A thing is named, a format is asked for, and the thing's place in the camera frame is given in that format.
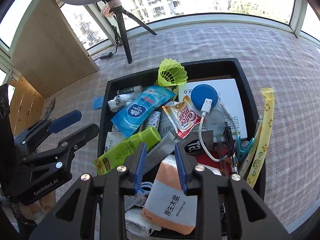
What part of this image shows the blue wet wipes packet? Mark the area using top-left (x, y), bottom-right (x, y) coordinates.
top-left (111, 85), bottom-right (175, 138)

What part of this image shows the green lotion tube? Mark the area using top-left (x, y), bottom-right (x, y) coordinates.
top-left (94, 127), bottom-right (161, 175)

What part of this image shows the grey white tube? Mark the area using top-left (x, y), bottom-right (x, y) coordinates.
top-left (144, 128), bottom-right (184, 174)

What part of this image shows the white USB cable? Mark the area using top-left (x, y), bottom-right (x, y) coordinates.
top-left (198, 98), bottom-right (238, 163)

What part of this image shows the black gel pen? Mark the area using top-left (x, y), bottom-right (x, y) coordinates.
top-left (223, 122), bottom-right (238, 174)

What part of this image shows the grey card with logo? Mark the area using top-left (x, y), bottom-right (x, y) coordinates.
top-left (183, 131), bottom-right (214, 155)

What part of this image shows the pine wood side panel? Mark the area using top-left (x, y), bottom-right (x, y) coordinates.
top-left (9, 75), bottom-right (44, 136)

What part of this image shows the silver metal carabiner tool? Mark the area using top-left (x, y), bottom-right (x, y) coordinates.
top-left (44, 98), bottom-right (55, 119)

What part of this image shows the yellow long sachet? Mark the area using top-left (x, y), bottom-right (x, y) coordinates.
top-left (246, 88), bottom-right (274, 188)

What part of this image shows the teal plastic clip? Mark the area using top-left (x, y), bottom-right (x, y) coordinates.
top-left (235, 134), bottom-right (256, 162)

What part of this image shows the blue plastic phone stand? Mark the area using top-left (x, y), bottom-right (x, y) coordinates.
top-left (92, 96), bottom-right (104, 109)

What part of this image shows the orange white tissue pack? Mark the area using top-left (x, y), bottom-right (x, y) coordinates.
top-left (141, 155), bottom-right (197, 235)

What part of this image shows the white small bottle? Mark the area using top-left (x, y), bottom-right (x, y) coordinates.
top-left (107, 92), bottom-right (141, 113)

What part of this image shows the wooden cabinet panel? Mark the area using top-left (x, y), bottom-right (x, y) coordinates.
top-left (9, 0), bottom-right (99, 99)

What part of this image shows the white flat box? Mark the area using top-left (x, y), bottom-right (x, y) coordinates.
top-left (178, 79), bottom-right (247, 139)

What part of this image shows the coffee mate sachet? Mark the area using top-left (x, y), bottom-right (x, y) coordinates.
top-left (162, 95), bottom-right (201, 139)

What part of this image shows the blue round disc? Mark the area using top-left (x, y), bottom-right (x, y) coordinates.
top-left (191, 84), bottom-right (218, 111)

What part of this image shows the yellow-green shuttlecock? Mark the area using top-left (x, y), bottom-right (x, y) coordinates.
top-left (157, 59), bottom-right (188, 87)

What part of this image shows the black storage tray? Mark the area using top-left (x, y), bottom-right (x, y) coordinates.
top-left (96, 58), bottom-right (266, 239)

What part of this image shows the black tripod stand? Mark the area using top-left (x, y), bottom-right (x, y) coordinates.
top-left (109, 4), bottom-right (158, 65)

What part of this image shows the ring light black cable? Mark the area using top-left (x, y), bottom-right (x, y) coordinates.
top-left (93, 24), bottom-right (123, 61)

